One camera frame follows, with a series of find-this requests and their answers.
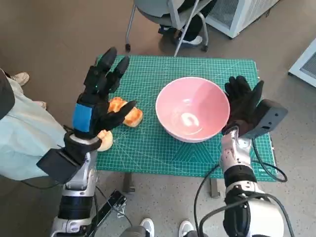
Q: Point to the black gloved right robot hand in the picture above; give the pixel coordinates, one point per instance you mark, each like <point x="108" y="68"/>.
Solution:
<point x="240" y="103"/>

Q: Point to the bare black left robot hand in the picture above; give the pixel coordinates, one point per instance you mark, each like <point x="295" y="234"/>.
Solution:
<point x="84" y="116"/>

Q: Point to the pale round toy bread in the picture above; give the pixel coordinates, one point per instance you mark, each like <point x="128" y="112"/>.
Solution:
<point x="106" y="143"/>

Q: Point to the pink bowl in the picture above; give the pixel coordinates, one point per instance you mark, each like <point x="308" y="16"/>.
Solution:
<point x="192" y="103"/>

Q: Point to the browned split toy bread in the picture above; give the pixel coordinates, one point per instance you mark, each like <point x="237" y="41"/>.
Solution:
<point x="134" y="118"/>

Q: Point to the person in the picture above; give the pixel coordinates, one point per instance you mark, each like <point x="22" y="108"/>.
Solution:
<point x="24" y="128"/>
<point x="148" y="225"/>
<point x="195" y="27"/>

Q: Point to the white appliance with grille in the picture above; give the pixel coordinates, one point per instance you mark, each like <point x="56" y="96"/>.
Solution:
<point x="237" y="14"/>
<point x="307" y="66"/>

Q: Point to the green cutting mat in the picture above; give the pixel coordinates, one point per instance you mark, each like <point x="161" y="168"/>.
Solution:
<point x="148" y="74"/>

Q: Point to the grey table leg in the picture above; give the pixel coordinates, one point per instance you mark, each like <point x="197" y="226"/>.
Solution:
<point x="214" y="188"/>
<point x="129" y="184"/>

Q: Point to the grey office chair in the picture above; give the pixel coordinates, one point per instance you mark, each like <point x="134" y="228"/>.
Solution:
<point x="158" y="10"/>

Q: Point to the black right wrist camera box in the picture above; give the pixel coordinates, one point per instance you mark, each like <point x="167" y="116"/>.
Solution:
<point x="269" y="116"/>

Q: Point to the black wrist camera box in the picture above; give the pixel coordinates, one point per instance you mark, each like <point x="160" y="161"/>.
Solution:
<point x="269" y="116"/>
<point x="59" y="165"/>

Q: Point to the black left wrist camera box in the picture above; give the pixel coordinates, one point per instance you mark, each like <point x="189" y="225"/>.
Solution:
<point x="59" y="165"/>

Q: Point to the black metal rail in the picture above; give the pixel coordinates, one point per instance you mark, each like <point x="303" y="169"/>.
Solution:
<point x="111" y="205"/>

